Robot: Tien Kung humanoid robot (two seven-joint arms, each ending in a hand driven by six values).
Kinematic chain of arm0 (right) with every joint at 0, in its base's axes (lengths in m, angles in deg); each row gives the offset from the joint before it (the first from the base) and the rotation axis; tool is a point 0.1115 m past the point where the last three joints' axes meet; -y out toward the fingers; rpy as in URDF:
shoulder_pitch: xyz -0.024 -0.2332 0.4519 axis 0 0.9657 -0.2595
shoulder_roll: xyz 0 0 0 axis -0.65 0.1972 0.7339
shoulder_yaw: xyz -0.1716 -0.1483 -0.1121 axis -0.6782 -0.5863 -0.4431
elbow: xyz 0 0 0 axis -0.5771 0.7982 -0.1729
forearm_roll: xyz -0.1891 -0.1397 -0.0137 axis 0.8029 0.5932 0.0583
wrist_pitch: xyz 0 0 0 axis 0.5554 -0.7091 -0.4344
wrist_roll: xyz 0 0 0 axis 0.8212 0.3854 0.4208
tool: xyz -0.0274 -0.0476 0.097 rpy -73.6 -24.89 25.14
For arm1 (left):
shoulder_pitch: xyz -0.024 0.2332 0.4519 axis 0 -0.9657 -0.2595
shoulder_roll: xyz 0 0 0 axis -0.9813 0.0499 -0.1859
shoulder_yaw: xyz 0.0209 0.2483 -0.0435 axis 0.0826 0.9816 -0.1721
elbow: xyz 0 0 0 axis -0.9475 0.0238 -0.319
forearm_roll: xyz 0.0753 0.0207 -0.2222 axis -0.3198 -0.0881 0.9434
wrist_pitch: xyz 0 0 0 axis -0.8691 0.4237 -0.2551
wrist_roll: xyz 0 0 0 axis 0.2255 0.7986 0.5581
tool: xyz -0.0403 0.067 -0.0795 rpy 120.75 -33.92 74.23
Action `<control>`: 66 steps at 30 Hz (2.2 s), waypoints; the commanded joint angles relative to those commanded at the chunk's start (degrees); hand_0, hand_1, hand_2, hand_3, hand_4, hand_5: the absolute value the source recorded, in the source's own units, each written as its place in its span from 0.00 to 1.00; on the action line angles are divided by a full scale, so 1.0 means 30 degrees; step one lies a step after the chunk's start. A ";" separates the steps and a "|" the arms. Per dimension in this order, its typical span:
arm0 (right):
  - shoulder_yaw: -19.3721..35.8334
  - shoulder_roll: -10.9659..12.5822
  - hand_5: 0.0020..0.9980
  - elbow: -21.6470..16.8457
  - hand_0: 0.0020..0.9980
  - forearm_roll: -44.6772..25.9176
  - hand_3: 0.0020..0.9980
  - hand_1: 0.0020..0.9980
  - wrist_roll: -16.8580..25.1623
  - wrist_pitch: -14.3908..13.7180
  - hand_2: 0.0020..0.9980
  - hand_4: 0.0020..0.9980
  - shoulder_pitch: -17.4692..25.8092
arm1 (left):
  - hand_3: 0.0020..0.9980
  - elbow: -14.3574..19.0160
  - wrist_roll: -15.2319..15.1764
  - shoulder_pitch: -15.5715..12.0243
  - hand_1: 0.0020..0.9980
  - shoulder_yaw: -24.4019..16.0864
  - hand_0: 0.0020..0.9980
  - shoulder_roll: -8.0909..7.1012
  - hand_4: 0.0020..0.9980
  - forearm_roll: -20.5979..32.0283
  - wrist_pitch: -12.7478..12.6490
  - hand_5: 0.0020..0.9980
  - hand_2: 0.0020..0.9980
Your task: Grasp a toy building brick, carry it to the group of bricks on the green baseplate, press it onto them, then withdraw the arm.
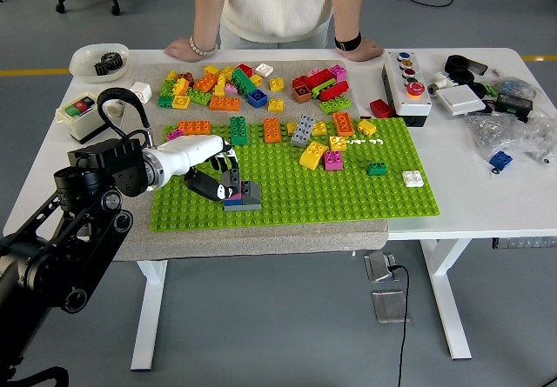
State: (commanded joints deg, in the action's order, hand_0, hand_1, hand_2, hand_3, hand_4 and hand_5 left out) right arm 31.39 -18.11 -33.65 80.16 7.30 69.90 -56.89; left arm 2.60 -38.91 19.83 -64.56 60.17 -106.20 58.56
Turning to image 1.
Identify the table height control panel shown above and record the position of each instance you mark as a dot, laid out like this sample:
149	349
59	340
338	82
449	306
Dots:
524	243

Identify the lime long toy brick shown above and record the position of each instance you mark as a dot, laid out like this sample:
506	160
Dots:
335	105

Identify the red square toy brick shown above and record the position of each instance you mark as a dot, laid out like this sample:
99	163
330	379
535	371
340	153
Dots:
382	108
299	81
245	69

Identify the clear bag of screws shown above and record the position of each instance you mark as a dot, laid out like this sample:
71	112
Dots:
489	131

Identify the grey-brown mat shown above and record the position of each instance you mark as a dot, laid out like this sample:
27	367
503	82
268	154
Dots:
261	241

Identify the yellow curved toy brick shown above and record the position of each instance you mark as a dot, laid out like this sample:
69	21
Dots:
313	156

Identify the white pipe fitting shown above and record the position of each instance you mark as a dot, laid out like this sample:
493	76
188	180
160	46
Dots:
440	82

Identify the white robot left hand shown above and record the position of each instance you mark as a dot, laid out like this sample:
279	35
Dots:
191	151

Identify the person's left forearm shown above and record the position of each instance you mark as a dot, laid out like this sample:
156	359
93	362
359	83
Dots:
348	4

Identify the red curved toy brick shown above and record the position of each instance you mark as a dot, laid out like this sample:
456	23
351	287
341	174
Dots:
334	91

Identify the white switch panel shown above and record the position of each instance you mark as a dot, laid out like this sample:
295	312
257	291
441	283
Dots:
460	101

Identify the small grey black device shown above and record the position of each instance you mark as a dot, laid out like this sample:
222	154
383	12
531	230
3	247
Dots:
479	67

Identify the pink square toy brick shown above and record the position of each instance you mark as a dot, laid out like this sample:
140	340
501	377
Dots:
334	162
338	72
175	134
237	196

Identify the person's right forearm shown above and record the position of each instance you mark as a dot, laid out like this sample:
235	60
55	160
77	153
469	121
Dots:
209	4

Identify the white bowl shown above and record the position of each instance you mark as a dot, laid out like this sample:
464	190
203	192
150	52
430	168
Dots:
82	67

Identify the green long toy brick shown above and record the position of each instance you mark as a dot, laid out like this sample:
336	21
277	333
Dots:
242	81
239	131

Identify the small green toy brick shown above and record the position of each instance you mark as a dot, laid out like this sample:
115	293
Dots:
377	169
165	101

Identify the white table leg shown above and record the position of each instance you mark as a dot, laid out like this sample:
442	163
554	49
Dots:
448	300
150	317

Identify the green baseplate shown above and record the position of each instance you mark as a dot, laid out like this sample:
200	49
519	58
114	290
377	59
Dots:
304	195

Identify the yellow and orange brick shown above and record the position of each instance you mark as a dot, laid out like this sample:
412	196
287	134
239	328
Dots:
180	87

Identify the grey flat toy brick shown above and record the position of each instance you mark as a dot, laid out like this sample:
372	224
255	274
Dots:
243	208

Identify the clear bag blue parts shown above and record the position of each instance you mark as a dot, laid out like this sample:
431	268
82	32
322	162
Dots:
513	86

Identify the white cube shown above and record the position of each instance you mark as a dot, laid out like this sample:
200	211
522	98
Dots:
142	91

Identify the white square toy brick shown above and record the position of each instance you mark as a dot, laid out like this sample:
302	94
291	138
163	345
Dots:
264	70
413	179

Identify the black power adapter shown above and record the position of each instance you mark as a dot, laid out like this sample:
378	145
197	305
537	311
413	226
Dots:
514	105

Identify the grey sloped toy brick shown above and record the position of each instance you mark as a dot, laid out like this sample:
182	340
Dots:
251	195
234	181

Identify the black wristwatch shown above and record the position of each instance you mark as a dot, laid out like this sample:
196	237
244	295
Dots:
347	43

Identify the black tape roll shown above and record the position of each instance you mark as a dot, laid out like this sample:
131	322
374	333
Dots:
449	62
467	78

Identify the clear bag of parts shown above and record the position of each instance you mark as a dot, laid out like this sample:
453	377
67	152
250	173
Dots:
541	139

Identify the person's right hand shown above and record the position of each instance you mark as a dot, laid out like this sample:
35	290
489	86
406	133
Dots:
180	50

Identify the grey long toy brick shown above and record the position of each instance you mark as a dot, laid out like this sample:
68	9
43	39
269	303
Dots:
303	132

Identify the black gear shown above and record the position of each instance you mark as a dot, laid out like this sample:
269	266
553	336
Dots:
102	68
115	61

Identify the lime flat toy brick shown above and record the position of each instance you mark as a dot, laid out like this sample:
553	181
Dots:
327	84

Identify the large red toy brick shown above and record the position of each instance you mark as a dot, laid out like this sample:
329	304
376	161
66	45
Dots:
320	79

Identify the white red-green switch box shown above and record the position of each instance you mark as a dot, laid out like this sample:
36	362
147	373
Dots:
80	122

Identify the orange long toy brick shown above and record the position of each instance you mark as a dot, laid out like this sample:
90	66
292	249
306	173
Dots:
194	127
224	103
344	124

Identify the person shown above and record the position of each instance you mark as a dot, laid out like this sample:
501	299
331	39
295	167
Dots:
276	0

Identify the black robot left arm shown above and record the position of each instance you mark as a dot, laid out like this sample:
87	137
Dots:
65	252

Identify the blue square toy brick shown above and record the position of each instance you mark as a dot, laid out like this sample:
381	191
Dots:
232	203
500	160
257	98

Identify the green plastic clip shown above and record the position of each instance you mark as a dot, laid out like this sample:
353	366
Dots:
491	90

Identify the push-button control box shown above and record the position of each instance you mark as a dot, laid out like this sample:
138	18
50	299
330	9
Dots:
411	104

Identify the person's left hand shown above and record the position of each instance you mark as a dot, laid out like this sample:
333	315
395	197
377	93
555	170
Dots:
365	51

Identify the brown toy brick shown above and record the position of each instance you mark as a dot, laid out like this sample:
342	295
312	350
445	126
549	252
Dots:
186	76
301	95

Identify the small pink toy brick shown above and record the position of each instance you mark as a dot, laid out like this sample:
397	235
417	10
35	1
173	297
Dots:
314	71
232	90

